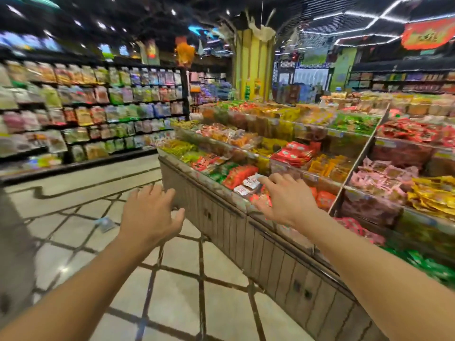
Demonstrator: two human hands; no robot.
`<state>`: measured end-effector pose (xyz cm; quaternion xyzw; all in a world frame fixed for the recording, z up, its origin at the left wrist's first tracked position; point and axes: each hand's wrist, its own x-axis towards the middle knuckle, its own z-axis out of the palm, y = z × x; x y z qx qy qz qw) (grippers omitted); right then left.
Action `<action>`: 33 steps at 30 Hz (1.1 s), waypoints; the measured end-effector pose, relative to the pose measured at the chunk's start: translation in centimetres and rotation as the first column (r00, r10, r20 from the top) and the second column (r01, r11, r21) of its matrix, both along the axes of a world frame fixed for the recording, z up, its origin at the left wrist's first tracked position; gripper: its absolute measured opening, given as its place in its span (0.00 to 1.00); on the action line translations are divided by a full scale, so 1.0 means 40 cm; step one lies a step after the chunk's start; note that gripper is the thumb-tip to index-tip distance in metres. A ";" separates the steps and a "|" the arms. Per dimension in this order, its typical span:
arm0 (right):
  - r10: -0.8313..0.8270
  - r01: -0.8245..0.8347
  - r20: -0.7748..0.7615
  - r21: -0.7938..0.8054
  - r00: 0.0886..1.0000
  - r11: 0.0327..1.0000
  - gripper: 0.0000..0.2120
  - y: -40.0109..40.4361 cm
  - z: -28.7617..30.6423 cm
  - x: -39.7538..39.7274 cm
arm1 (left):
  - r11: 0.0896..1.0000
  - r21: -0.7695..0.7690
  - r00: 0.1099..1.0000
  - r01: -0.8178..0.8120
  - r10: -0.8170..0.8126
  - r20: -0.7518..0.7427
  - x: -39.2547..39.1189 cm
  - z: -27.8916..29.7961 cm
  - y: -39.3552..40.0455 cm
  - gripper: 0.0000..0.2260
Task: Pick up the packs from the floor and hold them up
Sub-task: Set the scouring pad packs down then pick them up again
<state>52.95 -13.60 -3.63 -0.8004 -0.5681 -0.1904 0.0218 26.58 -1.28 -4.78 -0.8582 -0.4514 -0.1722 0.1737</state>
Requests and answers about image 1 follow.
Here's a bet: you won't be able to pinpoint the rows of hanging snack pouches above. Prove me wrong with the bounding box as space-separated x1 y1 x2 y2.
0 60 184 174

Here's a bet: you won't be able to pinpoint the white hanging fish decoration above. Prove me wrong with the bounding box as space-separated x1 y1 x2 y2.
247 16 277 42
213 23 235 43

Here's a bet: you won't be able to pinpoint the scourer pack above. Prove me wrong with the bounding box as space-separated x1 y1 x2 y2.
94 217 118 234

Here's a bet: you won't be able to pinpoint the pile of brown snack packets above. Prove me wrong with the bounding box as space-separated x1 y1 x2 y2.
350 158 420 205

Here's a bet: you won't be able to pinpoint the pink and blue goods shelving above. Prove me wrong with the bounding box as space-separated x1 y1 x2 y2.
188 71 234 105

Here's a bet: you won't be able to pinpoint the wooden acrylic-bin snack stand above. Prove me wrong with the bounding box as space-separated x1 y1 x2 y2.
157 92 455 341

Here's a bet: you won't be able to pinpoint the black hanging snack rack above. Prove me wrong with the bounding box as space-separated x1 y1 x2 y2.
0 49 191 185

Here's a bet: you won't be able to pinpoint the pile of orange-red snack packets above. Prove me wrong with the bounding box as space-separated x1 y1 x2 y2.
223 165 259 190

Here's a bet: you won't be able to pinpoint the yellow striped pillar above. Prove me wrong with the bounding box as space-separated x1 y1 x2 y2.
231 28 276 102

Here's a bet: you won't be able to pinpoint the pile of dark green snack packets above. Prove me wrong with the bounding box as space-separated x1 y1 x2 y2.
209 163 239 181

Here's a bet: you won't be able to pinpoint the pile of green leafy packets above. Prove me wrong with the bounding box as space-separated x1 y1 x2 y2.
328 112 381 135

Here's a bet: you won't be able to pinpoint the pile of white snack packets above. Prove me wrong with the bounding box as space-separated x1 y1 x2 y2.
234 173 265 197

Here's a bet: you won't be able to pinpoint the pile of glossy orange packets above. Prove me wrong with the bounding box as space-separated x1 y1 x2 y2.
309 186 337 212

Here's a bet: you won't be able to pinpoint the pile of orange black-print packets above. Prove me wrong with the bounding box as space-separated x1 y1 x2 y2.
191 153 228 173

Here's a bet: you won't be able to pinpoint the pile of yellow dark-print packets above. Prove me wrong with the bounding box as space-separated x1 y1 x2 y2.
254 137 289 157

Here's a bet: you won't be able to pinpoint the pile of amber snack packets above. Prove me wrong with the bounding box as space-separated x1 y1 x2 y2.
307 154 356 183

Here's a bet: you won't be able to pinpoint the person's left forearm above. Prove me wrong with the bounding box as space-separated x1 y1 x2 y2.
0 237 150 341

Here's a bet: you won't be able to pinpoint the pile of yellow-green snack packets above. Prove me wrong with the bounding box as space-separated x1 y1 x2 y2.
162 140 198 157

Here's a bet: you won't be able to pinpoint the person's left hand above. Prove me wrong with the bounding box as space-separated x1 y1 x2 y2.
117 183 186 260

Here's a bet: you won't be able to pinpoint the red glowing ceiling sign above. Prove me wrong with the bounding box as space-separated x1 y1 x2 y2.
400 18 455 51

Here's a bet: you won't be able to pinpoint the pile of red white-label bags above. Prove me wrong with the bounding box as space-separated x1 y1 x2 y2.
271 141 322 168

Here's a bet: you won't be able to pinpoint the person's right forearm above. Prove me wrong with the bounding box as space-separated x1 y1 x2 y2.
293 209 455 341

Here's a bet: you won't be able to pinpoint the pile of dark red packets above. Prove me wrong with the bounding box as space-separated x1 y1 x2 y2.
376 118 455 148

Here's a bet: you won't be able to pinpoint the pile of red candy packets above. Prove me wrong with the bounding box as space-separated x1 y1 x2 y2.
336 217 386 246

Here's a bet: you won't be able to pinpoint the dark long goods shelving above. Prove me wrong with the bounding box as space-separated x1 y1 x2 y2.
346 71 455 95

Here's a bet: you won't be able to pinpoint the red and yellow poster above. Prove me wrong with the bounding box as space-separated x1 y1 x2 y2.
136 39 161 66

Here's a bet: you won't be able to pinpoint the pile of yellow candy packets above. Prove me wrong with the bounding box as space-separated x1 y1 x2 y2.
407 175 455 223

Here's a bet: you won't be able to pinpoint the person's right hand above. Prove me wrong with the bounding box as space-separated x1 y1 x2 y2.
250 172 320 230

